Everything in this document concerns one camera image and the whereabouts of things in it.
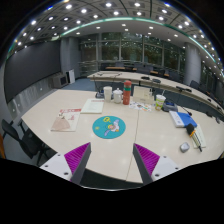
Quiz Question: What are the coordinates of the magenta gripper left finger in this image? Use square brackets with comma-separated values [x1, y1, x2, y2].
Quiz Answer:
[39, 142, 92, 185]

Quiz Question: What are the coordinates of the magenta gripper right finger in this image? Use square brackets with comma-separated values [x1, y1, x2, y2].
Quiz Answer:
[132, 143, 183, 185]

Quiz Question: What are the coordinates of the round teal cartoon mouse pad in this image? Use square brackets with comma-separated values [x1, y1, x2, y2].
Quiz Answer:
[92, 116, 126, 139]

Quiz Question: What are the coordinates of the red and pink magazine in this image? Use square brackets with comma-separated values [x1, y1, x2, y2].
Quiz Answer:
[51, 109, 81, 132]

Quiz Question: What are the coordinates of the black office chair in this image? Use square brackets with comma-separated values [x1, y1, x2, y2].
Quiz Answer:
[1, 119, 55, 166]

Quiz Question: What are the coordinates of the colourful sticker sheet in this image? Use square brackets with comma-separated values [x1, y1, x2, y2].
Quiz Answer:
[129, 101, 152, 112]

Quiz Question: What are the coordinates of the blue notebook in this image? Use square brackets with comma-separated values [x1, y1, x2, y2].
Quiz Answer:
[169, 111, 197, 128]

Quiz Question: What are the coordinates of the black and orange brush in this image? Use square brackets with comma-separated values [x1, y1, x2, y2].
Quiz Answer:
[186, 124, 202, 150]

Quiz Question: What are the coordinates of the white paper booklet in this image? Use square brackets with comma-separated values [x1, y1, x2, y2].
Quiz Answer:
[81, 99, 104, 114]

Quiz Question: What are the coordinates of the white striped notepad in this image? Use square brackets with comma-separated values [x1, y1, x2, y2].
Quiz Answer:
[192, 124, 206, 148]

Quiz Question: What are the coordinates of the green paper drink cup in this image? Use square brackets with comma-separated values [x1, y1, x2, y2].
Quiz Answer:
[155, 95, 166, 111]

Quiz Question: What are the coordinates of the white sign card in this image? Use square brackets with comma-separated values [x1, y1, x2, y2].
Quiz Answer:
[133, 86, 154, 104]

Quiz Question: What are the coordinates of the white ceramic teapot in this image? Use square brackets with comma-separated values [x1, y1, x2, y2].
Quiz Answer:
[113, 88, 123, 104]

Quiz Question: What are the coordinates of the red and green bottle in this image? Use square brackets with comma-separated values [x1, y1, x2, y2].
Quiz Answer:
[123, 80, 132, 105]

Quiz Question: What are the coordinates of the white plastic cup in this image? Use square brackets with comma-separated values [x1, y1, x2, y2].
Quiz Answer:
[104, 86, 112, 102]

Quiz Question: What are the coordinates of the grey cabinet box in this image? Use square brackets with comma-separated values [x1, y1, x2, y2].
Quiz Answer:
[52, 74, 68, 89]

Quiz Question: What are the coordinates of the white board panel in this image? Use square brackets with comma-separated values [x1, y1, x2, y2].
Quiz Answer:
[67, 69, 75, 84]

